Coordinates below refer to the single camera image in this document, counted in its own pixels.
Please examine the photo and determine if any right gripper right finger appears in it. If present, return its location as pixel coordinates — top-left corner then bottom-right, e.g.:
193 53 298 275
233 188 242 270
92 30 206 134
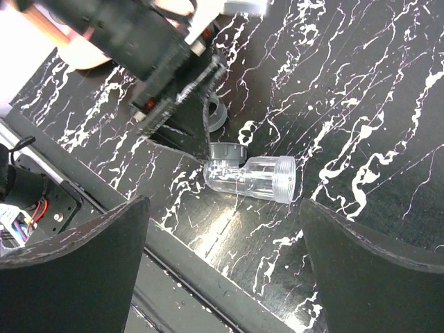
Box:
299 199 443 332

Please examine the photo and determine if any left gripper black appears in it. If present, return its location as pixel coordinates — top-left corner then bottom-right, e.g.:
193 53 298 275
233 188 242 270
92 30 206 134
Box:
15 1 220 162

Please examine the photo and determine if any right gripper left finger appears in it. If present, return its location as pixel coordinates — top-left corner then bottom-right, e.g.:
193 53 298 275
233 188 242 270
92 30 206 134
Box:
1 196 150 332

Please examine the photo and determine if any clear elbow pipe fitting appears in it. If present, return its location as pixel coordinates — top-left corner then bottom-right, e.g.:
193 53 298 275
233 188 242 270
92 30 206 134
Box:
203 142 297 204

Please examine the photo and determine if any black marble pattern mat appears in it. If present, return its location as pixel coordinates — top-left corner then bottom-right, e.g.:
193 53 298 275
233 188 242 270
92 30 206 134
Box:
6 1 443 332

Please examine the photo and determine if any pink three-tier wooden shelf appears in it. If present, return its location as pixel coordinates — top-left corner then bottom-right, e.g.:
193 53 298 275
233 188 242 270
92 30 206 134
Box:
1 1 109 117

